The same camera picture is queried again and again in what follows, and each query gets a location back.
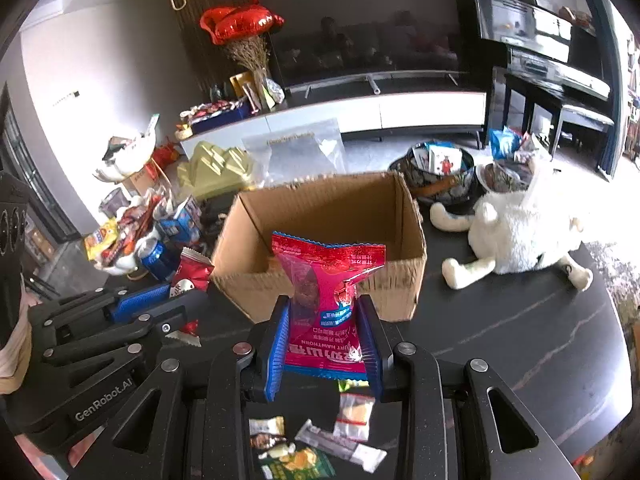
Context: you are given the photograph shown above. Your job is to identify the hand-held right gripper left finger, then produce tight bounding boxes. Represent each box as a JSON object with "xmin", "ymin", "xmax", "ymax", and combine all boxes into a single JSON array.
[{"xmin": 65, "ymin": 296, "xmax": 292, "ymax": 480}]

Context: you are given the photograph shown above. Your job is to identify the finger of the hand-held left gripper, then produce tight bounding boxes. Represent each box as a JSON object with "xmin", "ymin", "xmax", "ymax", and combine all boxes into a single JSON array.
[
  {"xmin": 27, "ymin": 282, "xmax": 173, "ymax": 336},
  {"xmin": 42, "ymin": 305, "xmax": 190, "ymax": 386}
]

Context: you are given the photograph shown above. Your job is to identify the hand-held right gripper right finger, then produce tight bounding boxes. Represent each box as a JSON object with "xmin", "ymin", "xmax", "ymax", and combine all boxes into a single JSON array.
[{"xmin": 352, "ymin": 295, "xmax": 583, "ymax": 480}]

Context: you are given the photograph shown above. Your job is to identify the small red candy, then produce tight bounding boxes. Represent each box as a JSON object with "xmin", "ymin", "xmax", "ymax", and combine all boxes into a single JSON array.
[{"xmin": 167, "ymin": 320, "xmax": 202, "ymax": 348}]

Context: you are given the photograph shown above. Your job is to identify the brown cardboard box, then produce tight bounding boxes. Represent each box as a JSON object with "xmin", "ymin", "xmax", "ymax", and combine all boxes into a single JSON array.
[{"xmin": 211, "ymin": 171, "xmax": 428, "ymax": 324}]

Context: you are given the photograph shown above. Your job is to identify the large red snack packet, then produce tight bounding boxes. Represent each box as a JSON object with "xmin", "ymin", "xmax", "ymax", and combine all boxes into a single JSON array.
[{"xmin": 271, "ymin": 231, "xmax": 387, "ymax": 380}]

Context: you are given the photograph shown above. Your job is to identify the green chips packet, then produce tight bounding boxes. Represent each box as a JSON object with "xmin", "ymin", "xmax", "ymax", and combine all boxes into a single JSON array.
[{"xmin": 260, "ymin": 447, "xmax": 337, "ymax": 480}]

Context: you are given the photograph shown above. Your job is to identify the pile of snack packets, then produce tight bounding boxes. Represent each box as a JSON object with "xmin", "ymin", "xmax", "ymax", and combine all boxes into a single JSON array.
[{"xmin": 85, "ymin": 195, "xmax": 166, "ymax": 276}]

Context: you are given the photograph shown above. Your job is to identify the blue drink can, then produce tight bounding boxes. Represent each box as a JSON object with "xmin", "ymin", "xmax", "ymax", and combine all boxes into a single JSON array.
[{"xmin": 140, "ymin": 239, "xmax": 181, "ymax": 281}]

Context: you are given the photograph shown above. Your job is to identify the small red snack packet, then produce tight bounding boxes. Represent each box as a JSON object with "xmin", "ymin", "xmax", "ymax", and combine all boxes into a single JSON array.
[{"xmin": 170, "ymin": 247, "xmax": 215, "ymax": 293}]

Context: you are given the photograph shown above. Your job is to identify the clear cracker packet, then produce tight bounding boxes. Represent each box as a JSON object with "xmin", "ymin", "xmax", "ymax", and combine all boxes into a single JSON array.
[{"xmin": 333, "ymin": 392, "xmax": 376, "ymax": 442}]

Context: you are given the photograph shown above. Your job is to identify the yellow snack packet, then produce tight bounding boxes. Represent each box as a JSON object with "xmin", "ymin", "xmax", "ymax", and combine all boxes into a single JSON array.
[{"xmin": 84, "ymin": 220, "xmax": 121, "ymax": 261}]

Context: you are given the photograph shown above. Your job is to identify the small white candy packet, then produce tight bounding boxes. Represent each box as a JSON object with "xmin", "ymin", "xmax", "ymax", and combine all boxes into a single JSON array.
[{"xmin": 248, "ymin": 416, "xmax": 287, "ymax": 436}]

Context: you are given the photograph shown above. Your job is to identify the blue milk carton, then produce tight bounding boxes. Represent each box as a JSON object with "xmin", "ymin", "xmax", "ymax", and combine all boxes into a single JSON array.
[{"xmin": 155, "ymin": 195, "xmax": 203, "ymax": 243}]

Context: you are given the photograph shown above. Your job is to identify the small brown candy packet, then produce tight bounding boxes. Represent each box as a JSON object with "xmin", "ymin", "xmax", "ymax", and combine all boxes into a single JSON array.
[{"xmin": 250, "ymin": 434, "xmax": 288, "ymax": 453}]

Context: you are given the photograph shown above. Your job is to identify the grey bar wrapper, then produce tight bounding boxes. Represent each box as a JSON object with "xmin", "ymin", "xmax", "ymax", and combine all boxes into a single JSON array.
[{"xmin": 295, "ymin": 419, "xmax": 388, "ymax": 473}]

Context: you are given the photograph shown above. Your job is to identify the small brown carton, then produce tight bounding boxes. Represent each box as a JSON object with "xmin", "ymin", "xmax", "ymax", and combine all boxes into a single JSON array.
[{"xmin": 122, "ymin": 160, "xmax": 166, "ymax": 196}]

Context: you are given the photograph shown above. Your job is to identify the white swan dish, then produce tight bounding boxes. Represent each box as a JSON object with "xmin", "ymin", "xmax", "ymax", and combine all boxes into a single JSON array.
[{"xmin": 95, "ymin": 130, "xmax": 156, "ymax": 183}]

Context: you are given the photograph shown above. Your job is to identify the yellow green plush cushion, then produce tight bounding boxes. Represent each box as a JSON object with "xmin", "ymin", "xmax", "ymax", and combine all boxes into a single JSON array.
[{"xmin": 176, "ymin": 141, "xmax": 256, "ymax": 201}]

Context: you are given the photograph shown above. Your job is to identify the dark patterned bowl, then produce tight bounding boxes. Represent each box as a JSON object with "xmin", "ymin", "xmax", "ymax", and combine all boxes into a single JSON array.
[{"xmin": 389, "ymin": 142, "xmax": 476, "ymax": 206}]

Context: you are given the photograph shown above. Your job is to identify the white plush toy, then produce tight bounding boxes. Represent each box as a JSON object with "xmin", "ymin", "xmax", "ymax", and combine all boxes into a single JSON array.
[{"xmin": 430, "ymin": 160, "xmax": 594, "ymax": 292}]

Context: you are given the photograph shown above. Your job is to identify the clear zip bag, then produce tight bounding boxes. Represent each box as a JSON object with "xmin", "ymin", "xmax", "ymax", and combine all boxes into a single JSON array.
[{"xmin": 241, "ymin": 118, "xmax": 347, "ymax": 186}]

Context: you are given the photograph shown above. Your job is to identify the tray of wrapped candies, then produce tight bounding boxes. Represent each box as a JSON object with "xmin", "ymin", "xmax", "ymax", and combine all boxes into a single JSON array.
[{"xmin": 180, "ymin": 100, "xmax": 251, "ymax": 136}]

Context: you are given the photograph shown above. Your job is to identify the white packet with red figure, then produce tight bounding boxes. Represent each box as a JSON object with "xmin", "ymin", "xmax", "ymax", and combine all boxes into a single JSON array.
[{"xmin": 427, "ymin": 146, "xmax": 463, "ymax": 176}]

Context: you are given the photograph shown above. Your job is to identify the round snack tub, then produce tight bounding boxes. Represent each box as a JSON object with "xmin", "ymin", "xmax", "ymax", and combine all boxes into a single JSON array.
[{"xmin": 475, "ymin": 162, "xmax": 526, "ymax": 193}]

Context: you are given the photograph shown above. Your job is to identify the white television cabinet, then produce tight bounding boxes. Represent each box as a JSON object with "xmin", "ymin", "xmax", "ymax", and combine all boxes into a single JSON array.
[{"xmin": 180, "ymin": 90, "xmax": 488, "ymax": 161}]

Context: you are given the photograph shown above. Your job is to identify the blue snack bag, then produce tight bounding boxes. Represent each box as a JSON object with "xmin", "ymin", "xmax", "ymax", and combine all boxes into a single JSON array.
[{"xmin": 489, "ymin": 129, "xmax": 523, "ymax": 161}]

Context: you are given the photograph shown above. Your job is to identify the dried flower bouquet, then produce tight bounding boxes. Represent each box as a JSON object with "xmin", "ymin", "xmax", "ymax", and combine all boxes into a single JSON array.
[{"xmin": 222, "ymin": 35, "xmax": 273, "ymax": 111}]

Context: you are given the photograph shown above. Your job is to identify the black flat television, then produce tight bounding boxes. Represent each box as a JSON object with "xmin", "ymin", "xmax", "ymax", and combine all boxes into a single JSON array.
[{"xmin": 257, "ymin": 0, "xmax": 481, "ymax": 96}]

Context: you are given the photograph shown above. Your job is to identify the black piano bench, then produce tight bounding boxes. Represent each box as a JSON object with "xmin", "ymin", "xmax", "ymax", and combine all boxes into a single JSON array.
[{"xmin": 530, "ymin": 100, "xmax": 616, "ymax": 161}]

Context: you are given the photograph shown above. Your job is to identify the black upright piano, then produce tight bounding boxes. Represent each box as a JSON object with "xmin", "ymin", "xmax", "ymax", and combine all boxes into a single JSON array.
[{"xmin": 472, "ymin": 0, "xmax": 613, "ymax": 181}]

